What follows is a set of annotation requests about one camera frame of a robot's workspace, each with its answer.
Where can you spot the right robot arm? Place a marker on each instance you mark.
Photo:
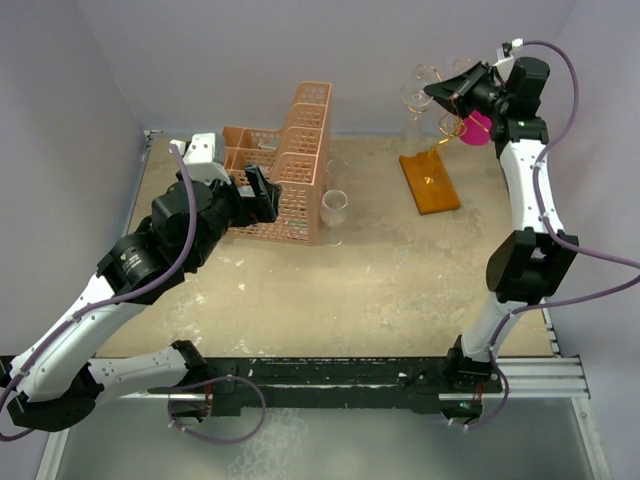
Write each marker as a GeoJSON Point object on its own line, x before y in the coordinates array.
{"type": "Point", "coordinates": [530, 264]}

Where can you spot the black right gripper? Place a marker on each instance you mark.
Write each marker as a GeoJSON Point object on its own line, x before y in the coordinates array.
{"type": "Point", "coordinates": [456, 87]}

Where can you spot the pink wine glass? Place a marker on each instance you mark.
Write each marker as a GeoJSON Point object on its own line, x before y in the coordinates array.
{"type": "Point", "coordinates": [476, 129]}

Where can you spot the gold wire wine glass rack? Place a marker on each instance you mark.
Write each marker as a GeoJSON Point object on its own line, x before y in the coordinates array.
{"type": "Point", "coordinates": [438, 127]}

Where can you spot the clear wine glass back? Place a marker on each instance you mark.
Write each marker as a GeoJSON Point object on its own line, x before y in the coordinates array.
{"type": "Point", "coordinates": [415, 99]}

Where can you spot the clear flute wine glass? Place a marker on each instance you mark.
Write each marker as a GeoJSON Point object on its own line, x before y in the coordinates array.
{"type": "Point", "coordinates": [336, 174]}

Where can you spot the wooden rack base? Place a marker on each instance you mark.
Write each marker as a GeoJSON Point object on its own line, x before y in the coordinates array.
{"type": "Point", "coordinates": [430, 185]}

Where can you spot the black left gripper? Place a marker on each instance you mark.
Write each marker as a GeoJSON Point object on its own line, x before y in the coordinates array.
{"type": "Point", "coordinates": [259, 208]}

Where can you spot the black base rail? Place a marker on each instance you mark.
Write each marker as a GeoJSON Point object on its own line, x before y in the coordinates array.
{"type": "Point", "coordinates": [422, 385]}

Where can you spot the clear round wine glass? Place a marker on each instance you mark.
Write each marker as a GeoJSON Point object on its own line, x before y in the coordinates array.
{"type": "Point", "coordinates": [333, 215]}

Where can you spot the clear wine glass far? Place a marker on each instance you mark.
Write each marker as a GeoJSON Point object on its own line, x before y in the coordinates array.
{"type": "Point", "coordinates": [427, 74]}

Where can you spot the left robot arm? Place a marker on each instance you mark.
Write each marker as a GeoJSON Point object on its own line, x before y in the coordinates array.
{"type": "Point", "coordinates": [58, 382]}

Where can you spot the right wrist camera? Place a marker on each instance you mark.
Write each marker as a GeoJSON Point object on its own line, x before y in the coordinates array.
{"type": "Point", "coordinates": [505, 57]}

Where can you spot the peach plastic file organizer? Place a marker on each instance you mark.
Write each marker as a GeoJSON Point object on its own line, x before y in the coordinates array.
{"type": "Point", "coordinates": [293, 157]}

